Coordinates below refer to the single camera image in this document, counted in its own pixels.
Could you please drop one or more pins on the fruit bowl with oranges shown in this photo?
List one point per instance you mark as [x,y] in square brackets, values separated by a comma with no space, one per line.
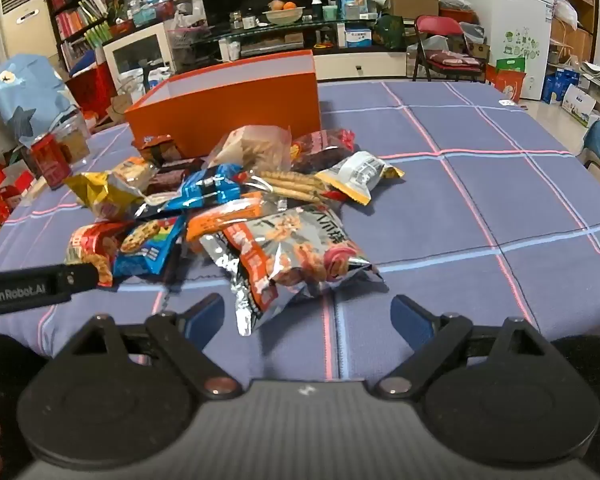
[283,12]

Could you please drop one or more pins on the brown chocolate packet upper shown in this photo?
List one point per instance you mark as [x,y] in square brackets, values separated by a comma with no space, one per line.
[159,150]

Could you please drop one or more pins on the dark brown snack packet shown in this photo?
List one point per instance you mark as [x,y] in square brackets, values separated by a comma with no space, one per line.
[171,175]

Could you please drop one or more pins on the blue oreo packet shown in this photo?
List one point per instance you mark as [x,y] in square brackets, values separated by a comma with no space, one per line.
[205,188]

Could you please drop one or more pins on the wooden shelf unit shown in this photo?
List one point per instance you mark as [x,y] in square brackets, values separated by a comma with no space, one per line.
[565,0]

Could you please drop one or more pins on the red snack bag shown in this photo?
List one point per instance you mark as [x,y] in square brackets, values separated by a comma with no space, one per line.
[98,243]

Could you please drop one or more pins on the clear bread bag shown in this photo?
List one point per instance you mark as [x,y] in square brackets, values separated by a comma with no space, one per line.
[254,148]

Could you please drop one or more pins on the white yellow snack packet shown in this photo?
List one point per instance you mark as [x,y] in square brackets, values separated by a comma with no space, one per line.
[357,175]

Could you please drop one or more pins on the silver orange large snack bag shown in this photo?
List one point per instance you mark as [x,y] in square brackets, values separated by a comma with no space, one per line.
[285,257]

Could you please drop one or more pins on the orange storage box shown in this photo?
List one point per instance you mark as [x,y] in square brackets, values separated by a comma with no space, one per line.
[198,108]

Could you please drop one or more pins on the blue cookie snack bag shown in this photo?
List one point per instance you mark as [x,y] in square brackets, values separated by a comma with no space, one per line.
[147,248]

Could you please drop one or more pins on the clear plastic jar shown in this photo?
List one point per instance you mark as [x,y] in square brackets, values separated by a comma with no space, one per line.
[72,134]

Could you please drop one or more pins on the blue shark plush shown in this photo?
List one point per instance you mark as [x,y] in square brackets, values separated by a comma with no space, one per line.
[33,97]

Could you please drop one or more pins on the red gift box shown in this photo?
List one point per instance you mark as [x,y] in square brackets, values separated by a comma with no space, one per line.
[51,161]

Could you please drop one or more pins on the orange snack packet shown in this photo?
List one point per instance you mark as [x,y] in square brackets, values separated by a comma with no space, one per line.
[249,206]

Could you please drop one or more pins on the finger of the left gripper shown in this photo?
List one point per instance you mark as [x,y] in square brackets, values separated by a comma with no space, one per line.
[31,288]

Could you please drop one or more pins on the white air conditioner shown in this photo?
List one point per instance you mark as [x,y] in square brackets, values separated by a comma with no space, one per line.
[26,28]

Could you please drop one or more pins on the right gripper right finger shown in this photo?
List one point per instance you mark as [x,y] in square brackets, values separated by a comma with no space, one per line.
[438,343]

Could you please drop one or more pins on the cardboard box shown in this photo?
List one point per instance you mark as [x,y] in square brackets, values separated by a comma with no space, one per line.
[412,9]

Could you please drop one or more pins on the biscuit sticks clear packet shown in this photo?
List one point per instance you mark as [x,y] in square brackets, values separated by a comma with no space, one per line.
[294,186]

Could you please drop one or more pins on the dark red dates bag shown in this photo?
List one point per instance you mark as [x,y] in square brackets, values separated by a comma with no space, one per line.
[320,150]

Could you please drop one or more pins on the bookshelf with books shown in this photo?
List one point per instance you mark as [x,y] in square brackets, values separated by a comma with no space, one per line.
[81,25]

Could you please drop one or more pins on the white cabinet with glass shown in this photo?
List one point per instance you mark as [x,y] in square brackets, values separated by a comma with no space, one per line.
[149,43]

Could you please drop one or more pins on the red folding chair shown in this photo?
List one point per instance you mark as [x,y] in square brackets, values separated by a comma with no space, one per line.
[442,51]

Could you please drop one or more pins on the yellow custard pie packet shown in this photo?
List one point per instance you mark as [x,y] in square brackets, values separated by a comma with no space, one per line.
[113,194]

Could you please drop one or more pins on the white tv stand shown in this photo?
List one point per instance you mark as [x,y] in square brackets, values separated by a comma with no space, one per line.
[361,65]

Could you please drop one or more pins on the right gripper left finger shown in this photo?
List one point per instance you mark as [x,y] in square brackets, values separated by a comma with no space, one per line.
[180,340]

